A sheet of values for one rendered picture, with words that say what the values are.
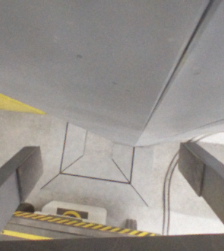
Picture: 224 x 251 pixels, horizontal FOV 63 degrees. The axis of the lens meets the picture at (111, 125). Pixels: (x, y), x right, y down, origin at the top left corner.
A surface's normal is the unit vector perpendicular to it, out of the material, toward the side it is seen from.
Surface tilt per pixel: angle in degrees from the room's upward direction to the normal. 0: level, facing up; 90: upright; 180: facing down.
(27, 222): 0
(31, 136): 0
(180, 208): 0
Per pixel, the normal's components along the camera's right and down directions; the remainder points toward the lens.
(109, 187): -0.14, 0.05
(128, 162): -0.23, -0.15
